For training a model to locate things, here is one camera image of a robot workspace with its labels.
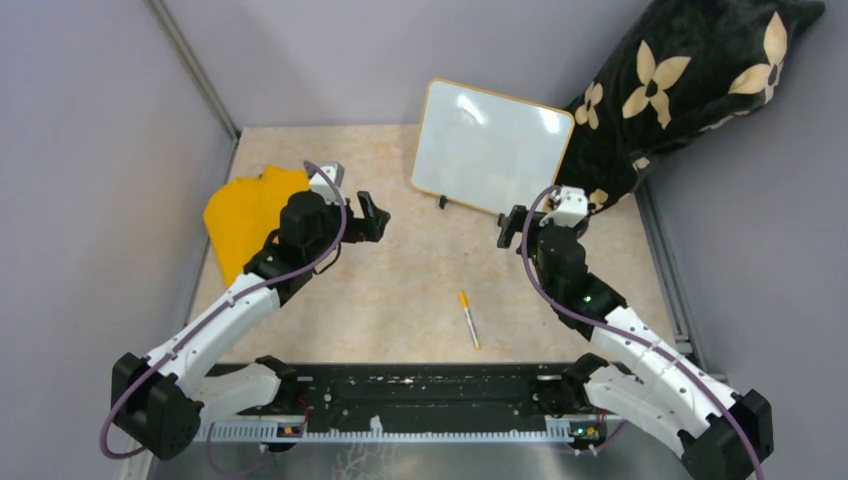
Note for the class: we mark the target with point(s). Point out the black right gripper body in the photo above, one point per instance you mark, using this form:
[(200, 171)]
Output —
[(534, 226)]

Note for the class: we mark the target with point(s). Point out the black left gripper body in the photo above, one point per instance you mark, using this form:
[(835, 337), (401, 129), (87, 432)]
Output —
[(355, 229)]

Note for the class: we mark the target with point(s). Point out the white board yellow frame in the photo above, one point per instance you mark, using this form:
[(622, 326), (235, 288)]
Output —
[(487, 150)]

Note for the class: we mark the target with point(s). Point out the white marker pen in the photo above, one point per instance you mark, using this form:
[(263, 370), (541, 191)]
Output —
[(469, 319)]

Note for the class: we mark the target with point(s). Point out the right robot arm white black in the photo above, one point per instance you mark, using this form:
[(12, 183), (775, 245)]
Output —
[(715, 431)]

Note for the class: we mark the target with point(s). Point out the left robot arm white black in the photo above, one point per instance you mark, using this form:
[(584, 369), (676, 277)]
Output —
[(163, 398)]

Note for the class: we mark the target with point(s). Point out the yellow cloth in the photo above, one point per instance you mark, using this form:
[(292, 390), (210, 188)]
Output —
[(240, 215)]

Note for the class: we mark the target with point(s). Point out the black floral pillow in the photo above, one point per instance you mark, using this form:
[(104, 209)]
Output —
[(683, 69)]

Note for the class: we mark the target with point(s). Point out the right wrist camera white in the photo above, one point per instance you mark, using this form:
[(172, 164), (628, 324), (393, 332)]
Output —
[(570, 208)]

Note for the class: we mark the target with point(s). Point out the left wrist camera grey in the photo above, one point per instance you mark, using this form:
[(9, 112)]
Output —
[(326, 180)]

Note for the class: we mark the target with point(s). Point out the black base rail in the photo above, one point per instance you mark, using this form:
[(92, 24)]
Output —
[(422, 403)]

